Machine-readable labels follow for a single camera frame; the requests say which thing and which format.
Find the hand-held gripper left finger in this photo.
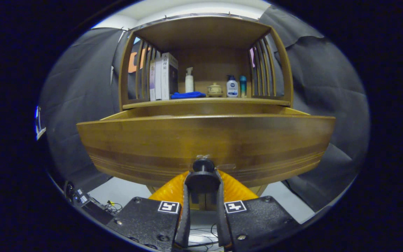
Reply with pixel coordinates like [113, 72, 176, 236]
[106, 170, 192, 252]

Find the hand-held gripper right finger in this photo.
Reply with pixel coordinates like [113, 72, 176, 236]
[215, 170, 300, 252]

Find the black drawer knob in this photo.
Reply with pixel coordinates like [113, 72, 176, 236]
[185, 158, 221, 194]

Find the wooden drawer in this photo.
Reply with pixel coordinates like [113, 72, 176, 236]
[77, 107, 335, 188]

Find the wooden countertop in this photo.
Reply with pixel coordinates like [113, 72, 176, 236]
[123, 96, 290, 110]

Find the black electronic device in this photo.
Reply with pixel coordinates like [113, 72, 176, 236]
[64, 180, 114, 224]

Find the blue cloth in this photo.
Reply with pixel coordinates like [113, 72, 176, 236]
[171, 91, 206, 99]

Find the beige lidded teacup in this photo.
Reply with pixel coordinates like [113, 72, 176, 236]
[207, 82, 223, 97]

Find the white lotion bottle blue cap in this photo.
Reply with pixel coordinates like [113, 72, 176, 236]
[226, 75, 239, 98]

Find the white pump bottle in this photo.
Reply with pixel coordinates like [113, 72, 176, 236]
[185, 67, 194, 93]

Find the pale purple book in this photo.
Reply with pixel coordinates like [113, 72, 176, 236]
[149, 60, 156, 102]

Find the white book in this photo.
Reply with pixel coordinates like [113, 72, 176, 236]
[155, 58, 163, 101]

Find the grey book with portrait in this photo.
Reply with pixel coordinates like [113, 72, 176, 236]
[161, 52, 178, 100]

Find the white metal frame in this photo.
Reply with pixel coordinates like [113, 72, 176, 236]
[35, 106, 47, 140]

